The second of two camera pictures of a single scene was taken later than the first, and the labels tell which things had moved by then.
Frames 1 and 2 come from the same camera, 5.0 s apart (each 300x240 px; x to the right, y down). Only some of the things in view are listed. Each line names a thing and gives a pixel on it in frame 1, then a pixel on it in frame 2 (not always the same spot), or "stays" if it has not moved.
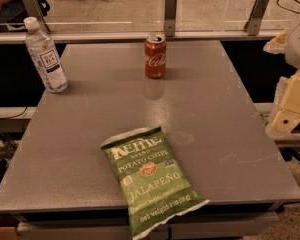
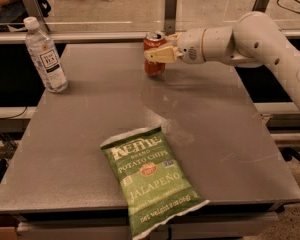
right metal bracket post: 253,24 stays
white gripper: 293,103 to 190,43
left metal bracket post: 32,9 stays
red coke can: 155,48 stays
